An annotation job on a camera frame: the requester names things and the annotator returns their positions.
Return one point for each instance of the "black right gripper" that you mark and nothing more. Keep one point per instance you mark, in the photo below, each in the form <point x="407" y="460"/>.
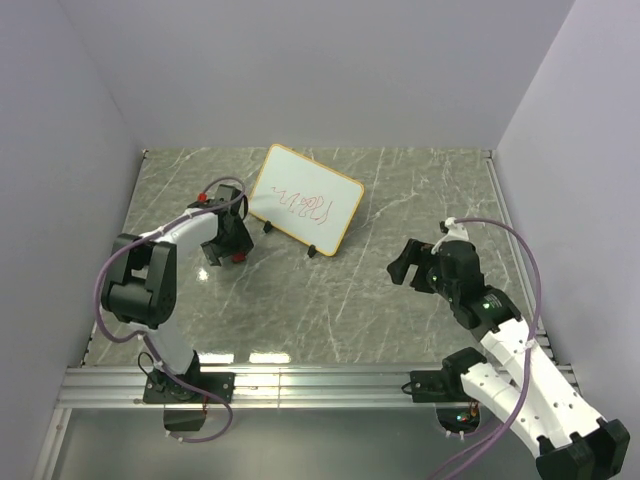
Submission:
<point x="417" y="253"/>

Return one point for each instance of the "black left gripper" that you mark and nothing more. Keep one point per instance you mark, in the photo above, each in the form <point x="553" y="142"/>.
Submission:
<point x="241" y="243"/>

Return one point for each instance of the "yellow framed whiteboard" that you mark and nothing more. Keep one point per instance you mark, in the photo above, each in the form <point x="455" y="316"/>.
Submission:
<point x="308" y="201"/>

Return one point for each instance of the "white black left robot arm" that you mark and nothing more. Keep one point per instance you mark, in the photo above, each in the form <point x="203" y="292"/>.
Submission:
<point x="140" y="281"/>

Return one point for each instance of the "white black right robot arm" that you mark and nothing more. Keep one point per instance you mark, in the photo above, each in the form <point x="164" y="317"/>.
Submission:
<point x="510" y="375"/>

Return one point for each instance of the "metal wire whiteboard stand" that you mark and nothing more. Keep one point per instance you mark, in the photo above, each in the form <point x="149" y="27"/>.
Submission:
<point x="311" y="252"/>

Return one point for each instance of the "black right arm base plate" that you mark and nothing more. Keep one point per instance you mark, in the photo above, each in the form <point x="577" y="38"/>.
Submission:
<point x="435" y="386"/>

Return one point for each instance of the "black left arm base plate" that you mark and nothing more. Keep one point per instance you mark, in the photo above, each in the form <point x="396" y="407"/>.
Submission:
<point x="161" y="389"/>

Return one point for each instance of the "aluminium front rail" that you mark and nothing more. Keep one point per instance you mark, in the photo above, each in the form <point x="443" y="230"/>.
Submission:
<point x="269" y="386"/>

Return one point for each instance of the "aluminium rail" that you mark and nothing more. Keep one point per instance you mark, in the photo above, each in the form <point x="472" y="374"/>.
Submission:
<point x="521" y="262"/>
<point x="269" y="386"/>

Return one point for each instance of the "aluminium right side rail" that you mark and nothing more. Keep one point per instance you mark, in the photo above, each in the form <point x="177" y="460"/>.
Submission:
<point x="521" y="262"/>

